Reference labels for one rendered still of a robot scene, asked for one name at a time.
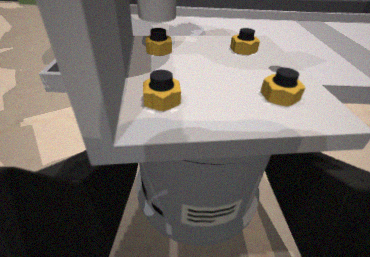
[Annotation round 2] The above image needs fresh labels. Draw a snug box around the yellow hex nut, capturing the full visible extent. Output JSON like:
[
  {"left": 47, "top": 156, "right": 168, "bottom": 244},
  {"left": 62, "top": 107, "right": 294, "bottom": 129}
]
[
  {"left": 261, "top": 74, "right": 305, "bottom": 106},
  {"left": 230, "top": 34, "right": 260, "bottom": 55},
  {"left": 146, "top": 35, "right": 172, "bottom": 56},
  {"left": 143, "top": 78, "right": 181, "bottom": 111}
]

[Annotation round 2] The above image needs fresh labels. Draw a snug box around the grey metal l-shaped bracket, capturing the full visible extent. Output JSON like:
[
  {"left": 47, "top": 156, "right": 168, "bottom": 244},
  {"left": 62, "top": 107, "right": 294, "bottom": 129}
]
[{"left": 36, "top": 0, "right": 370, "bottom": 166}]

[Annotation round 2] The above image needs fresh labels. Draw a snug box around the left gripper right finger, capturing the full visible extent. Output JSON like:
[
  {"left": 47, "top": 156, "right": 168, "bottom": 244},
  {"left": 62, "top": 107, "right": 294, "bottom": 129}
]
[{"left": 265, "top": 152, "right": 370, "bottom": 257}]

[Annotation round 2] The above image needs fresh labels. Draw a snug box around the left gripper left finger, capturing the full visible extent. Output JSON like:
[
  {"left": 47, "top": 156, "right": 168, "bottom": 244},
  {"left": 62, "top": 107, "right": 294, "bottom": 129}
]
[{"left": 0, "top": 150, "right": 138, "bottom": 257}]

